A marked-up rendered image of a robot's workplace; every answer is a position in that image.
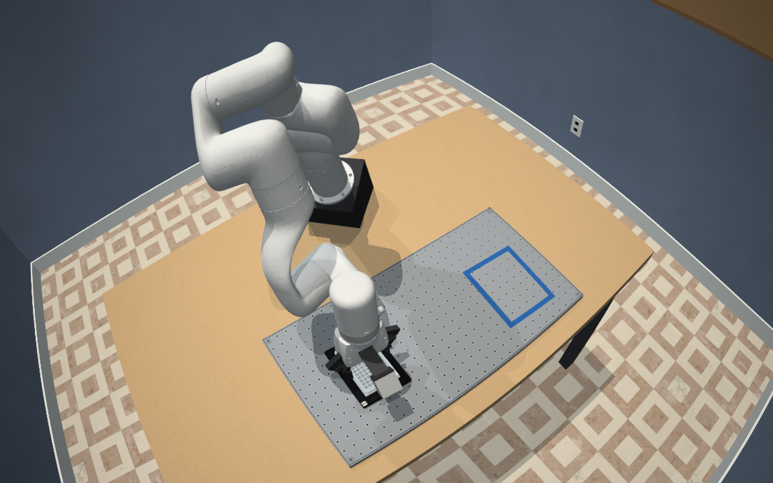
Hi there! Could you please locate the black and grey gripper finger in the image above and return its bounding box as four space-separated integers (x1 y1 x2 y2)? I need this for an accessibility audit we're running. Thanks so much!
381 325 401 359
325 352 353 379

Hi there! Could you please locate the blue tape outline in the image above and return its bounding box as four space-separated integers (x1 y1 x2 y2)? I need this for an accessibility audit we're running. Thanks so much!
463 246 555 328

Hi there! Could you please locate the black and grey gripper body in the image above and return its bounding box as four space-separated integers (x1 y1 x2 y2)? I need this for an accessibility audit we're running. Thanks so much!
333 319 389 368

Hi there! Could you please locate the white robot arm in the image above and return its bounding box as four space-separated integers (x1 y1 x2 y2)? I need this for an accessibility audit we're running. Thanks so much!
191 42 384 344

